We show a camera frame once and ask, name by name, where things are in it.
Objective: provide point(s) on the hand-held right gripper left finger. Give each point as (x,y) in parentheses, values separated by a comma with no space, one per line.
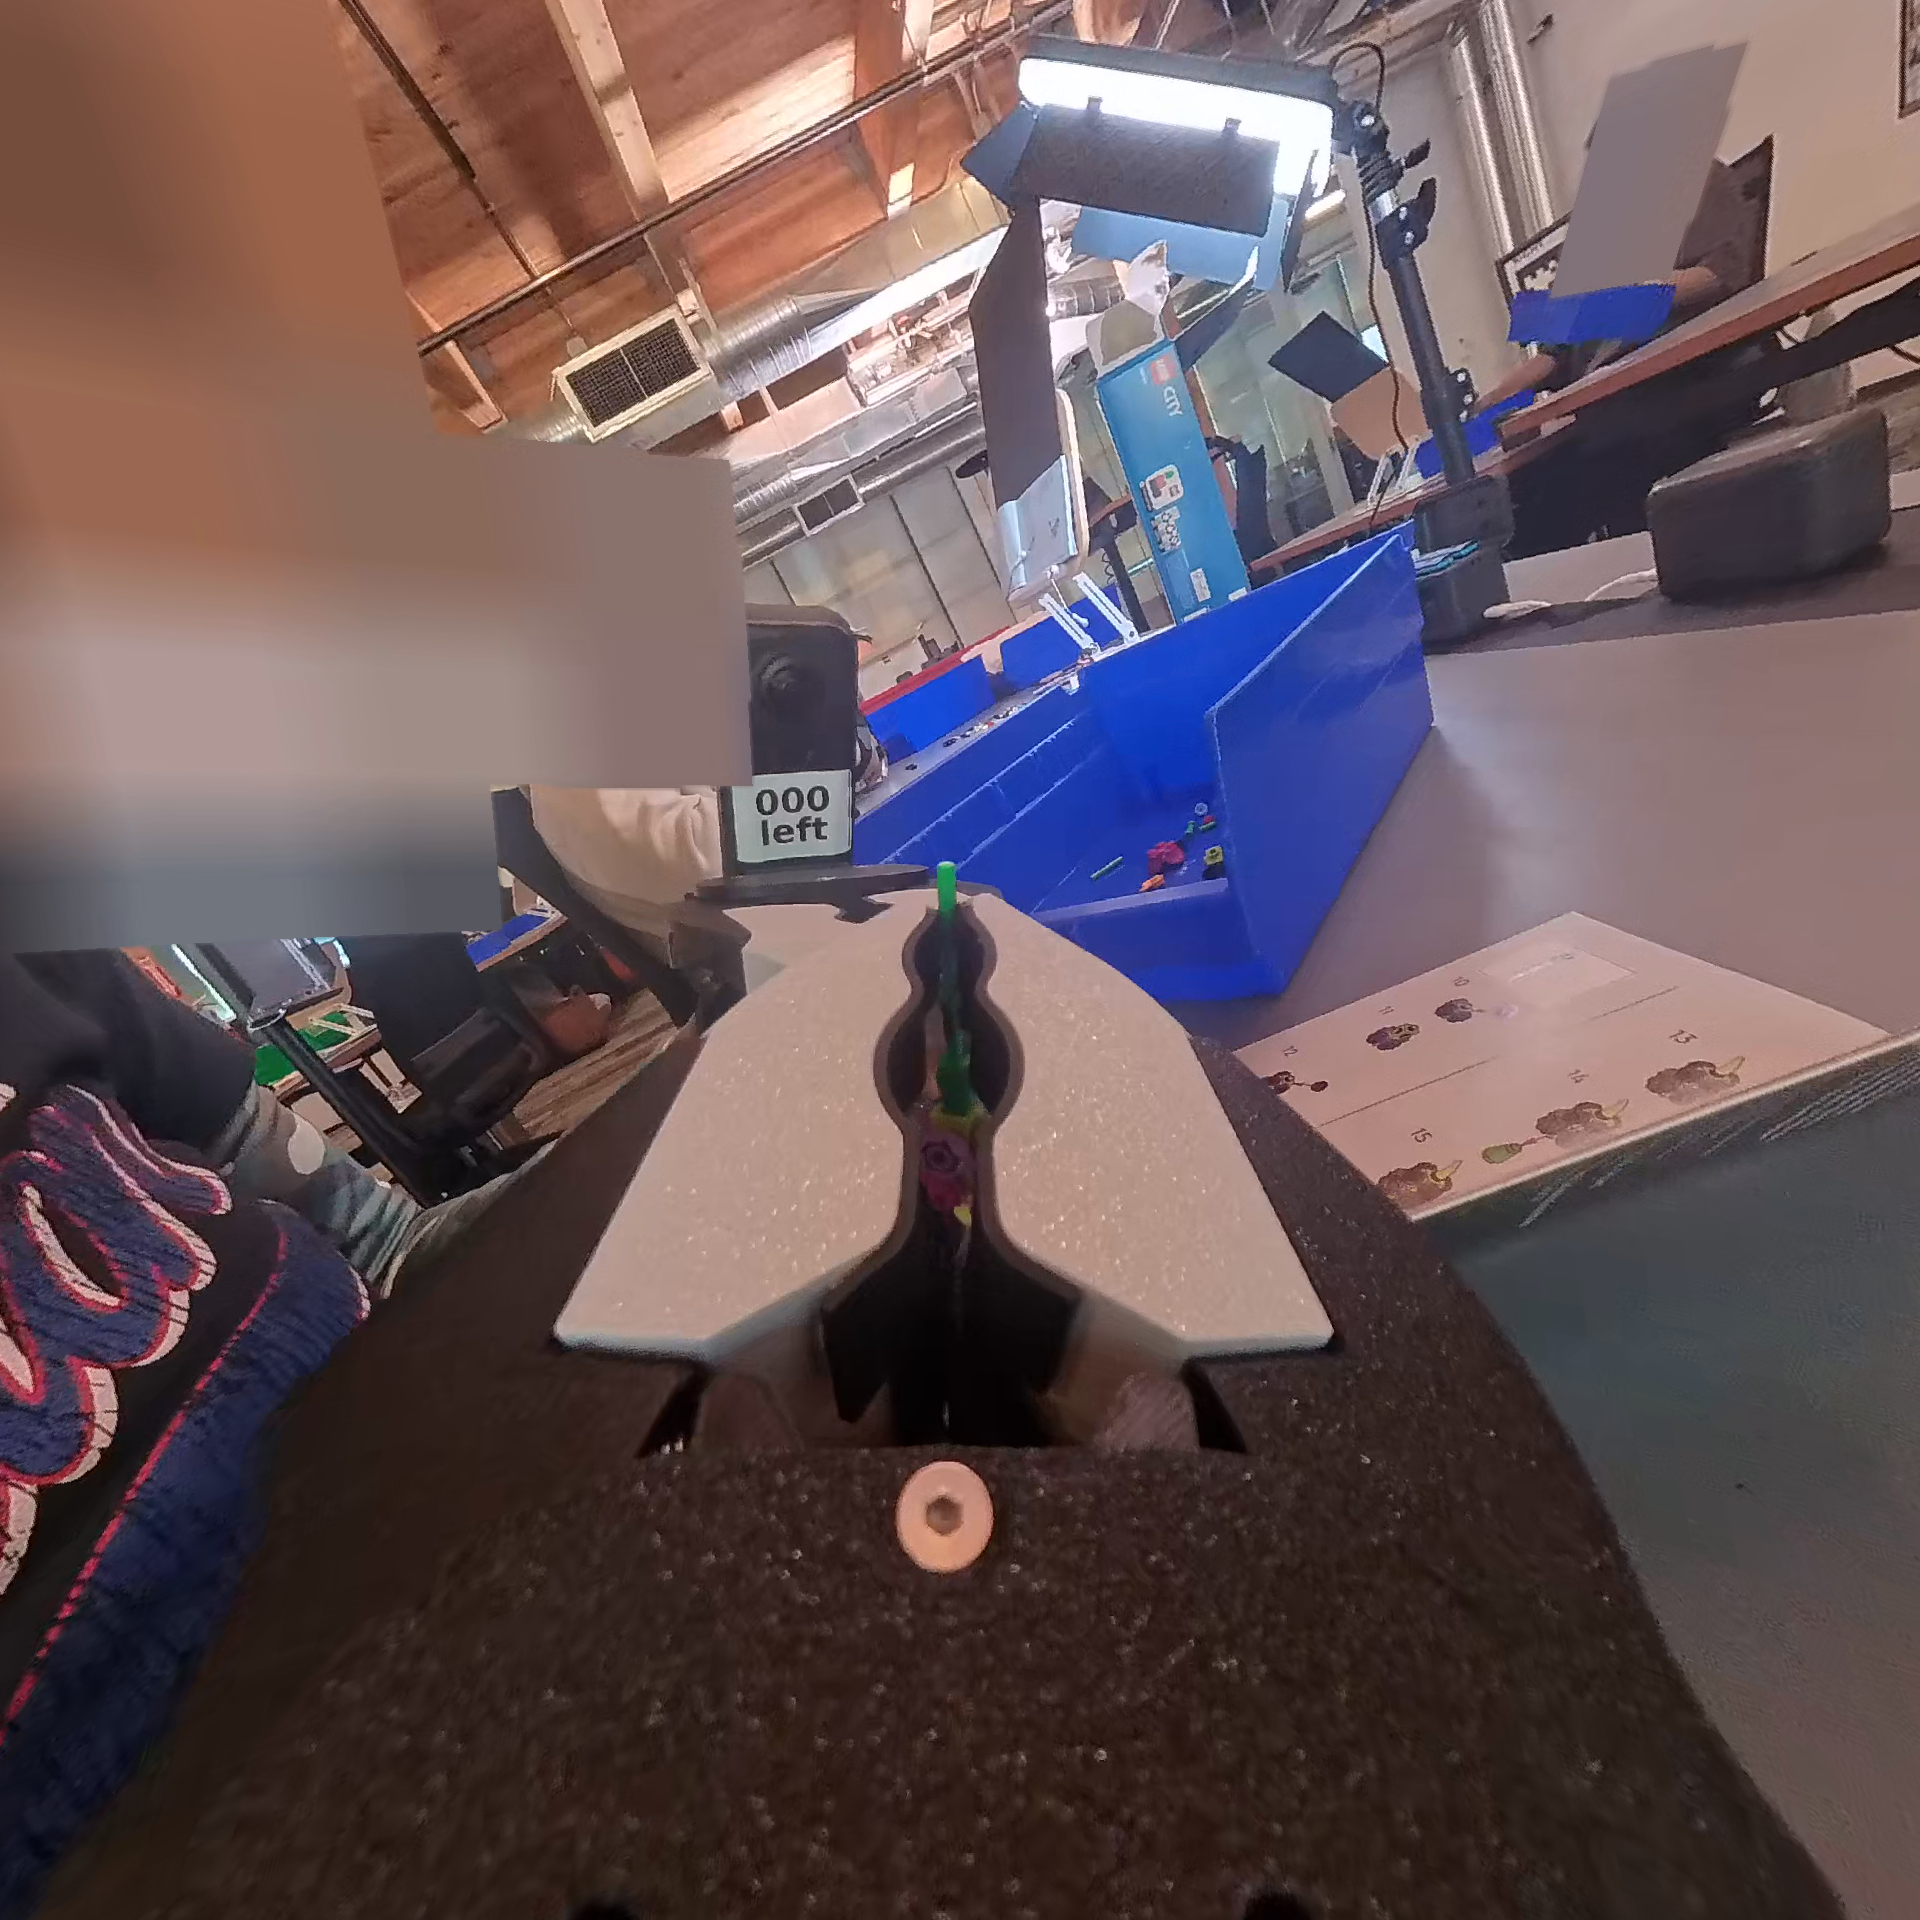
(752,1182)

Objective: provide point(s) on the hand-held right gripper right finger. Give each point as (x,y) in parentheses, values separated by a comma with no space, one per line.
(1153,1182)

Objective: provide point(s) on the purple yellow flower assembly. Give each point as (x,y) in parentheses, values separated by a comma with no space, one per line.
(947,1166)

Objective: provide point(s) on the green toy rod brick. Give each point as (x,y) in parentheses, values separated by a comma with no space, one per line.
(947,958)

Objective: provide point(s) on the pile of small toy bricks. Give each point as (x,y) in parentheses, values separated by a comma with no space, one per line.
(1185,857)

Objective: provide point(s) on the white instruction booklet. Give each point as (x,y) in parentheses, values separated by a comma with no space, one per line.
(1565,1052)

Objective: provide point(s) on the person's left forearm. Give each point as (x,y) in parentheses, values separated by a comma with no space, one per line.
(337,1170)

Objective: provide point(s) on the grey desk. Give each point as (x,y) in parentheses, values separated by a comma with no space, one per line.
(1680,780)

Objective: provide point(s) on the small blue plastic bin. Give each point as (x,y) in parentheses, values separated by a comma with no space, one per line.
(977,690)

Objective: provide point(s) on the blue printed carton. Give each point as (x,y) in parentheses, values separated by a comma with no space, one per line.
(1173,475)

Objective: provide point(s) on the person's dark clothing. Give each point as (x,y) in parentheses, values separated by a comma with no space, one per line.
(138,1349)

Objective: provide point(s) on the dark charger block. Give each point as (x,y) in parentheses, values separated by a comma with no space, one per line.
(1461,580)

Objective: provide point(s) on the bright studio light panel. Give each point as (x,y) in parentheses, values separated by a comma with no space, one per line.
(1153,137)

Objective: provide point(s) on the black light stand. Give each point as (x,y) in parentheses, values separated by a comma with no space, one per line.
(1413,303)

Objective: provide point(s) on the wooden table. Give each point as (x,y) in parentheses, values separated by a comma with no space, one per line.
(1620,386)

